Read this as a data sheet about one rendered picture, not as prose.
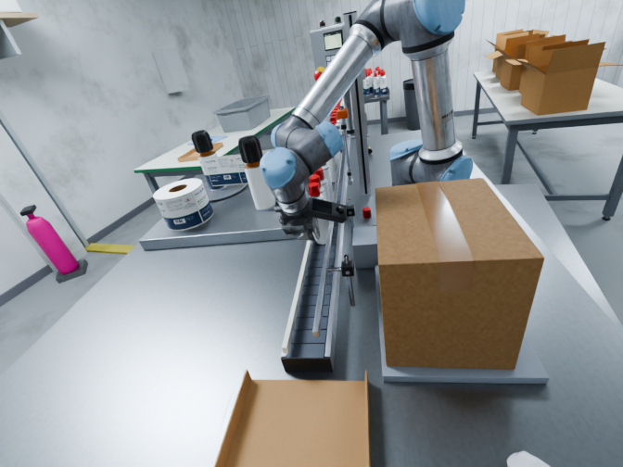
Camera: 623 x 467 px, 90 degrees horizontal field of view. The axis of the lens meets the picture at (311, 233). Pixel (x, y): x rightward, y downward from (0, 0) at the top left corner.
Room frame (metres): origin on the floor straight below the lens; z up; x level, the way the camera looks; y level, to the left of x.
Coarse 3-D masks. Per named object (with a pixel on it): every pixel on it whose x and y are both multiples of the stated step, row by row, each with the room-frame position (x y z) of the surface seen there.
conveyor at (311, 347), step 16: (336, 224) 0.96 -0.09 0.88; (336, 240) 0.86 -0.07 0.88; (320, 256) 0.79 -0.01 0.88; (320, 272) 0.71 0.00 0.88; (304, 288) 0.65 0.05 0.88; (304, 304) 0.59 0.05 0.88; (304, 320) 0.54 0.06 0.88; (304, 336) 0.49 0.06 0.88; (320, 336) 0.48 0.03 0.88; (304, 352) 0.45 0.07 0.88; (320, 352) 0.44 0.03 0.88
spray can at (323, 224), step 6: (312, 186) 0.85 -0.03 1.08; (318, 186) 0.86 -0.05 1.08; (312, 192) 0.85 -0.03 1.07; (318, 192) 0.85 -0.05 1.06; (318, 198) 0.85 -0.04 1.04; (318, 222) 0.84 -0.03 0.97; (324, 222) 0.85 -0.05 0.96; (324, 228) 0.84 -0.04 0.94; (324, 234) 0.84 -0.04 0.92; (318, 240) 0.85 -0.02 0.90; (324, 240) 0.84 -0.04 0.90
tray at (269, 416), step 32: (256, 384) 0.43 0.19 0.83; (288, 384) 0.41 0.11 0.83; (320, 384) 0.40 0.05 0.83; (352, 384) 0.39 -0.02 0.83; (256, 416) 0.36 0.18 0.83; (288, 416) 0.35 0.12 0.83; (320, 416) 0.33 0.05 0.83; (352, 416) 0.32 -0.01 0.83; (224, 448) 0.30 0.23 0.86; (256, 448) 0.30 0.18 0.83; (288, 448) 0.29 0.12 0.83; (320, 448) 0.28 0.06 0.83; (352, 448) 0.27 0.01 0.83
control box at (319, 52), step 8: (336, 24) 1.27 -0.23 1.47; (312, 32) 1.34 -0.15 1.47; (320, 32) 1.31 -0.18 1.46; (344, 32) 1.23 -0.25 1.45; (312, 40) 1.34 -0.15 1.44; (320, 40) 1.32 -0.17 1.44; (344, 40) 1.24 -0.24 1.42; (312, 48) 1.35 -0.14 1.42; (320, 48) 1.32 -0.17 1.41; (320, 56) 1.32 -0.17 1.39; (320, 64) 1.33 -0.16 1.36
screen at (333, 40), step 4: (324, 32) 1.29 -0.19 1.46; (328, 32) 1.28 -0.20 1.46; (332, 32) 1.27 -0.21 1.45; (336, 32) 1.25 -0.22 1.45; (340, 32) 1.24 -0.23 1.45; (324, 36) 1.29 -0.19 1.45; (328, 36) 1.28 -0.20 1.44; (332, 36) 1.27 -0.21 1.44; (336, 36) 1.26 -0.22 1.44; (340, 36) 1.24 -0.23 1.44; (324, 40) 1.29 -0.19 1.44; (328, 40) 1.28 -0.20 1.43; (332, 40) 1.27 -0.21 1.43; (336, 40) 1.26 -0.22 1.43; (340, 40) 1.24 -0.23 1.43; (324, 44) 1.30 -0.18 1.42; (328, 44) 1.28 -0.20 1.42; (332, 44) 1.27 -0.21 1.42; (336, 44) 1.26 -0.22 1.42; (340, 44) 1.24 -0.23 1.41; (328, 48) 1.29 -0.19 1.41; (332, 48) 1.27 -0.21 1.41; (336, 48) 1.26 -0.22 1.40
